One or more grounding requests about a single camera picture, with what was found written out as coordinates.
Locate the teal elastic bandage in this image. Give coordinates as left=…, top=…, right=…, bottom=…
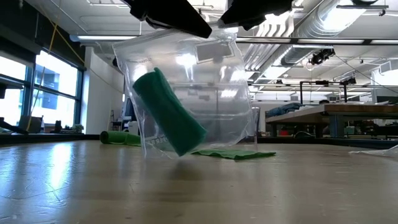
left=132, top=67, right=208, bottom=157

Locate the grass green elastic bandage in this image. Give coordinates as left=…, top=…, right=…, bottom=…
left=99, top=130, right=277, bottom=161

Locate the black monitor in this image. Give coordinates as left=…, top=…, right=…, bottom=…
left=124, top=95, right=139, bottom=122

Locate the blue cloth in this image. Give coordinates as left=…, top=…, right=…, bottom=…
left=267, top=102, right=304, bottom=118

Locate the large window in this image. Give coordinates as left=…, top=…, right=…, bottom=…
left=0, top=51, right=84, bottom=134

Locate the wooden workbench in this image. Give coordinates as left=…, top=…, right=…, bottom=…
left=266, top=103, right=398, bottom=138

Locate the cardboard box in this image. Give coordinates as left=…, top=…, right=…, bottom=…
left=17, top=114, right=44, bottom=134

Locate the silver ceiling duct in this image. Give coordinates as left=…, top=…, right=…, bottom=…
left=236, top=0, right=368, bottom=100

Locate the black ceiling camera rig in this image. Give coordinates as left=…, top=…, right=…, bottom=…
left=309, top=48, right=336, bottom=66

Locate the black pipe frame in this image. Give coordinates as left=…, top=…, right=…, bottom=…
left=299, top=79, right=349, bottom=104

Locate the black table frame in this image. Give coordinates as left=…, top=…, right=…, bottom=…
left=0, top=133, right=398, bottom=150

